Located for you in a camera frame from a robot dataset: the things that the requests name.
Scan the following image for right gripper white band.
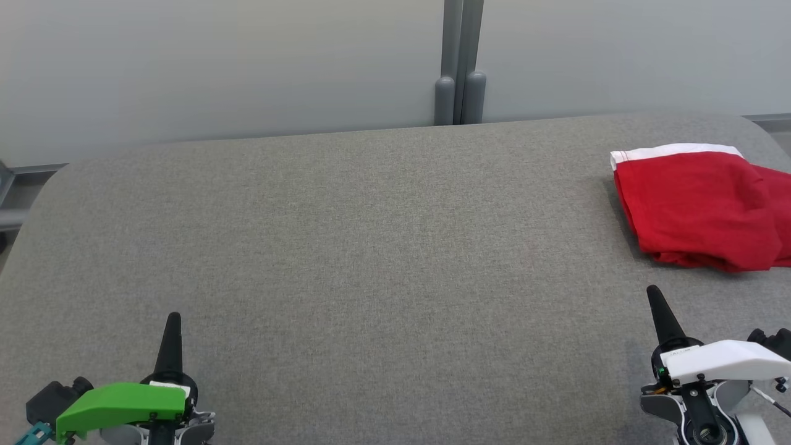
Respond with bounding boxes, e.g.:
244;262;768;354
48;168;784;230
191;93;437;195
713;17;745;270
647;286;791;387

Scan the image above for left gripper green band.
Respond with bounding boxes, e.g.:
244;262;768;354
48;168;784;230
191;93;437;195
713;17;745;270
56;312;198;445

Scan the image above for red and white shirt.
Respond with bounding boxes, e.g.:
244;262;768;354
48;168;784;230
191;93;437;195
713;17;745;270
611;143;784;273
751;164;791;268

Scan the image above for left camera cable teal plug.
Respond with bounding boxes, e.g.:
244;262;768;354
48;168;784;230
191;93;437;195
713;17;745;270
14;422;54;445

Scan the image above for grey wall base rail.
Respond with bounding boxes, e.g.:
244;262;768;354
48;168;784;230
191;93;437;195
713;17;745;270
742;113;791;134
0;162;69;186

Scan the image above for grey metal partition post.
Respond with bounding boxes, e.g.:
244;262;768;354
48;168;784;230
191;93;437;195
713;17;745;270
434;0;463;126
460;0;487;124

